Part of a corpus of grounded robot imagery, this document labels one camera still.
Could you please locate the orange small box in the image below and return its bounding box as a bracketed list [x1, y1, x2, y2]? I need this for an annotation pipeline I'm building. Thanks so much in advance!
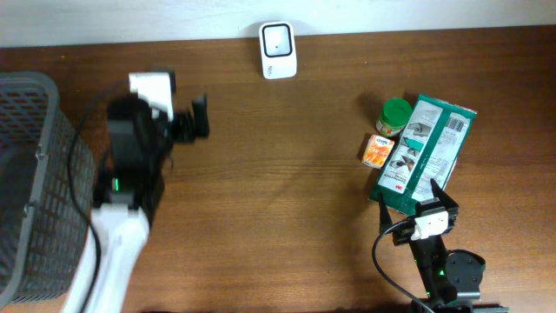
[361, 135, 394, 169]

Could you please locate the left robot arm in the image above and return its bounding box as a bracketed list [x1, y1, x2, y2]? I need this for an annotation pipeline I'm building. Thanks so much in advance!
[63, 94, 209, 312]

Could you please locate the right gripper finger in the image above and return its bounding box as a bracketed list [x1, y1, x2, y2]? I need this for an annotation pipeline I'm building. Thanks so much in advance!
[430, 178, 459, 207]
[378, 192, 393, 234]

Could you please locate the green 3M gloves packet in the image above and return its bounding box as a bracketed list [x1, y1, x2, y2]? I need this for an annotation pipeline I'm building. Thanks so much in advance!
[369, 94, 477, 216]

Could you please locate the grey plastic mesh basket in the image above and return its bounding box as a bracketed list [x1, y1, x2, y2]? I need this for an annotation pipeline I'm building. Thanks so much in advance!
[1, 71, 95, 306]

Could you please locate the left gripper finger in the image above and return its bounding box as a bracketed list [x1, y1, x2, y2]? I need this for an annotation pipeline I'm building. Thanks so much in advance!
[192, 94, 210, 137]
[172, 110, 196, 143]

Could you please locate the green lid jar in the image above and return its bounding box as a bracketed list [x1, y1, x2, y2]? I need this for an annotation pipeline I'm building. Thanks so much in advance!
[375, 97, 413, 137]

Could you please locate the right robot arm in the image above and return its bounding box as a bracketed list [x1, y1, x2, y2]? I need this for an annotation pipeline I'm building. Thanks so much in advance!
[372, 180, 510, 313]

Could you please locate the white barcode scanner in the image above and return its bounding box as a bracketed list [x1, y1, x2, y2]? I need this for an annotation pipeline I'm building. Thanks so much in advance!
[259, 21, 297, 80]

